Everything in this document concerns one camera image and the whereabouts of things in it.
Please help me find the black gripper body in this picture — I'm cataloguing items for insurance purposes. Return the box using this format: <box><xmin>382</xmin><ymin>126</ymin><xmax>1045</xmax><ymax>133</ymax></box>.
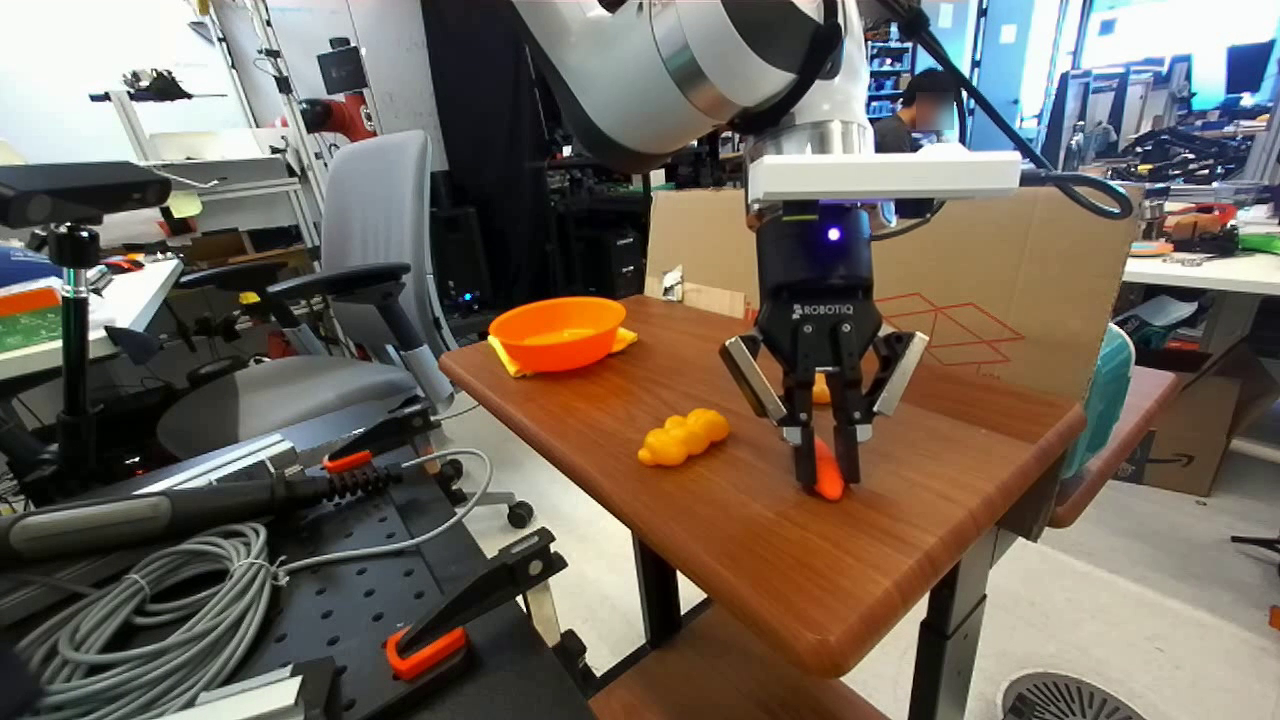
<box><xmin>755</xmin><ymin>195</ymin><xmax>890</xmax><ymax>377</ymax></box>

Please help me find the braided yellow plastic bread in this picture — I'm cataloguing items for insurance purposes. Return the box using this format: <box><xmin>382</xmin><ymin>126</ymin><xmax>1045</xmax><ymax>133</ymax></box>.
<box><xmin>631</xmin><ymin>405</ymin><xmax>735</xmax><ymax>473</ymax></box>

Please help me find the metal spoon orange handle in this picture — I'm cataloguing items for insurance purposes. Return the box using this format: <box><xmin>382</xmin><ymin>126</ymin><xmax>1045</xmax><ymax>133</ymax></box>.
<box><xmin>803</xmin><ymin>437</ymin><xmax>851</xmax><ymax>507</ymax></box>

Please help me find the orange plastic bowl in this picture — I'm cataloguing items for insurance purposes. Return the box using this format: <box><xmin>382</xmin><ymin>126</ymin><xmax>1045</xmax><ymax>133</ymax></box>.
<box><xmin>484</xmin><ymin>292</ymin><xmax>631</xmax><ymax>379</ymax></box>

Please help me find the large brown cardboard sheet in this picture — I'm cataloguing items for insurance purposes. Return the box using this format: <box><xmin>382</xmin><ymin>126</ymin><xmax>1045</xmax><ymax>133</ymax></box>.
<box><xmin>640</xmin><ymin>182</ymin><xmax>1150</xmax><ymax>408</ymax></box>

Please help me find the seated person dark shirt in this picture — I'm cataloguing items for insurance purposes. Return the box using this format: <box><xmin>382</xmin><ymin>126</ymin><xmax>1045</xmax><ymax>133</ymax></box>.
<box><xmin>866</xmin><ymin>64</ymin><xmax>968</xmax><ymax>155</ymax></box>

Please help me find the black table leg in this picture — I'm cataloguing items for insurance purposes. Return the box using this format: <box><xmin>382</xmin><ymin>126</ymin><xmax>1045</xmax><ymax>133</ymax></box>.
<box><xmin>628</xmin><ymin>535</ymin><xmax>689</xmax><ymax>651</ymax></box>
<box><xmin>909</xmin><ymin>558</ymin><xmax>1008</xmax><ymax>720</ymax></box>

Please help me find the brown wooden side board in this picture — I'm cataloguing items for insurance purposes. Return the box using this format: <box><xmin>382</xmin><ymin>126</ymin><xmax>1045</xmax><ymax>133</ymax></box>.
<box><xmin>1049</xmin><ymin>365</ymin><xmax>1194</xmax><ymax>531</ymax></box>

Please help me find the brown lower table shelf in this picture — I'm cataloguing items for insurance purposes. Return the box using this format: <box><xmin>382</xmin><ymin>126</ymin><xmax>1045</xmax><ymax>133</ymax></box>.
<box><xmin>583</xmin><ymin>602</ymin><xmax>895</xmax><ymax>720</ymax></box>

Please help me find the tall brown cardboard box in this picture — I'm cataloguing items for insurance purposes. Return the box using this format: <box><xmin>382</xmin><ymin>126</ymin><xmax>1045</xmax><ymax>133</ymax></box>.
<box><xmin>1141</xmin><ymin>292</ymin><xmax>1273</xmax><ymax>499</ymax></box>

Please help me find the white desk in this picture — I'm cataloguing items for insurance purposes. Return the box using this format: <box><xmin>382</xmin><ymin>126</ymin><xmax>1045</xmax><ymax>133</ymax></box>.
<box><xmin>1119</xmin><ymin>248</ymin><xmax>1280</xmax><ymax>305</ymax></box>

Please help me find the round floor fan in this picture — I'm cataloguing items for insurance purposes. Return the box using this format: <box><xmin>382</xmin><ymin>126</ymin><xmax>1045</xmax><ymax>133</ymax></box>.
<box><xmin>995</xmin><ymin>669</ymin><xmax>1153</xmax><ymax>720</ymax></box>

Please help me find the grey office chair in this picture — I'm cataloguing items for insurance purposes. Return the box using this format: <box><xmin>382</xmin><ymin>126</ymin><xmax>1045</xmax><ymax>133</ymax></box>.
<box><xmin>259</xmin><ymin>126</ymin><xmax>540</xmax><ymax>531</ymax></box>

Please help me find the black breadboard platform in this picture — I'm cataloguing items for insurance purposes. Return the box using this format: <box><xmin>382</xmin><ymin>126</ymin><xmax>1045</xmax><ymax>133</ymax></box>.
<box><xmin>0</xmin><ymin>451</ymin><xmax>601</xmax><ymax>720</ymax></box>

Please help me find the shiny metal plate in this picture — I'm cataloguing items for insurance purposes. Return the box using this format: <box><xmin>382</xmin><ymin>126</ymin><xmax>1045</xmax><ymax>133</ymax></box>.
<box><xmin>133</xmin><ymin>349</ymin><xmax>448</xmax><ymax>499</ymax></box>

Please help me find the white shelf rack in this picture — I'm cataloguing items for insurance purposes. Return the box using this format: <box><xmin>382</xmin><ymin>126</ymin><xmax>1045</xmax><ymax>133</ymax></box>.
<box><xmin>86</xmin><ymin>0</ymin><xmax>333</xmax><ymax>252</ymax></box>

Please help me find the white tray with books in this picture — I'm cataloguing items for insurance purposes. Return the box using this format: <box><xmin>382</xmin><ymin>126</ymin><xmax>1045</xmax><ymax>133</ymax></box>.
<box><xmin>0</xmin><ymin>244</ymin><xmax>188</xmax><ymax>386</ymax></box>

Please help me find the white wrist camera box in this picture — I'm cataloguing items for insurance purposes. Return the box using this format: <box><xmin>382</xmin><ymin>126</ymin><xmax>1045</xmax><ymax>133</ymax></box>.
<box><xmin>739</xmin><ymin>146</ymin><xmax>1028</xmax><ymax>209</ymax></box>

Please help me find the black camera cable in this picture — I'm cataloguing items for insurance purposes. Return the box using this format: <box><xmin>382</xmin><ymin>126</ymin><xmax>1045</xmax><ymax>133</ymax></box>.
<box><xmin>875</xmin><ymin>0</ymin><xmax>1141</xmax><ymax>244</ymax></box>

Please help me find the black clamp orange handle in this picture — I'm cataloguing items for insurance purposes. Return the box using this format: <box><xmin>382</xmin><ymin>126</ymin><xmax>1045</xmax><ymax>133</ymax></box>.
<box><xmin>0</xmin><ymin>444</ymin><xmax>448</xmax><ymax>569</ymax></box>
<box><xmin>382</xmin><ymin>525</ymin><xmax>571</xmax><ymax>689</ymax></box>

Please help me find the grey coiled cable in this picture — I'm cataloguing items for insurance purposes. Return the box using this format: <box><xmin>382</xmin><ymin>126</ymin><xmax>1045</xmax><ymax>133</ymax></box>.
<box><xmin>7</xmin><ymin>444</ymin><xmax>499</xmax><ymax>720</ymax></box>

